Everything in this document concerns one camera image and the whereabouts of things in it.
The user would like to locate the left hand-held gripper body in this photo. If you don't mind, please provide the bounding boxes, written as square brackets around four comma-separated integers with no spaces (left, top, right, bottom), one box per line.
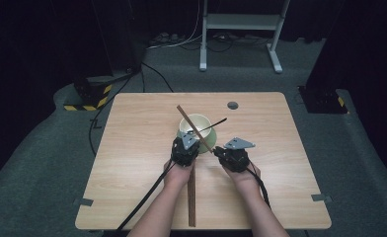
[170,130,201,168]

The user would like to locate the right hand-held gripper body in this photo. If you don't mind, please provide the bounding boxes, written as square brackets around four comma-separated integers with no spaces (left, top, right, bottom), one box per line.
[218,136,257,174]

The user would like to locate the single brown chopstick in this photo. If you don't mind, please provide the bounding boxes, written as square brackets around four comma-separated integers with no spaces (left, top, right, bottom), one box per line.
[176,105,214,154]

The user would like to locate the cream ceramic bowl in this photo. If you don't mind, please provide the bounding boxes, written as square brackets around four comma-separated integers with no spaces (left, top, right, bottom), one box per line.
[179,113,213,141]

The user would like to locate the person's right hand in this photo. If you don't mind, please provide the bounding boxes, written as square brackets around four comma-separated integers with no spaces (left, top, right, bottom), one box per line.
[222,162,262,196]

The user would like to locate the person's left hand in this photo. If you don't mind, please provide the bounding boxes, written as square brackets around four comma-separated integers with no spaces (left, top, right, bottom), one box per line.
[163,159,196,193]

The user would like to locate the green round coaster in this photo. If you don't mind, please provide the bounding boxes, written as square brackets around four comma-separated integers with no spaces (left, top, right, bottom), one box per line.
[196,126,218,155]

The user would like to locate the grey tape piece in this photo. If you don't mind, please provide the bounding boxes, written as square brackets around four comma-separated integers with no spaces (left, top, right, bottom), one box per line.
[310,194,333,203]
[72,197,95,207]

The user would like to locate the black yellow striped stand base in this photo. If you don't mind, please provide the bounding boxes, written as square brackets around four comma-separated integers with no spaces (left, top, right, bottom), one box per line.
[63,75,114,113]

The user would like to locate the dark power strip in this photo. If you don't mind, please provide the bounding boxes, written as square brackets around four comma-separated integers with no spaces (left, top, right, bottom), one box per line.
[149,32,187,46]

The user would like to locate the white metal stand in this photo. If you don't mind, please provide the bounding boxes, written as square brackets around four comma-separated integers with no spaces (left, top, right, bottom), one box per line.
[198,0,291,74]

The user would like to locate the metal spoon with dark handle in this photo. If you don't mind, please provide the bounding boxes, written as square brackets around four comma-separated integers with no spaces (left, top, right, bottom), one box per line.
[186,118,228,135]

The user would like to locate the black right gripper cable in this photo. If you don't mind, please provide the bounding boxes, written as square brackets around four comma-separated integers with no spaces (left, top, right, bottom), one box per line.
[245,167,271,209]

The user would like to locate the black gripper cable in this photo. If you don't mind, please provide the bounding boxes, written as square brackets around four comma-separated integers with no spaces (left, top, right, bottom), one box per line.
[116,159,178,232]
[245,167,271,209]

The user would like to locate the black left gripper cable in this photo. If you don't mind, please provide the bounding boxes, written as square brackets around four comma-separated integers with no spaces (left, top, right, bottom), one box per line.
[116,159,178,232]

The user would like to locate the short black floor cable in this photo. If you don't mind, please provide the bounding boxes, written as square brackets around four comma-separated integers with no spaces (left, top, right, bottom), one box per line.
[140,61,175,94]

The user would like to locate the long black floor cable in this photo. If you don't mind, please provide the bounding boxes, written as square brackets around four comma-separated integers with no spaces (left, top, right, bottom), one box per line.
[88,63,143,158]

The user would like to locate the black cables under stand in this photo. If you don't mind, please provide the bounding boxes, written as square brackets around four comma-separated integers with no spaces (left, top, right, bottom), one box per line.
[181,32,272,53]

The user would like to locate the white floor cable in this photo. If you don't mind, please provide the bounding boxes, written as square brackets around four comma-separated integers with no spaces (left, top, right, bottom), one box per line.
[146,0,204,50]

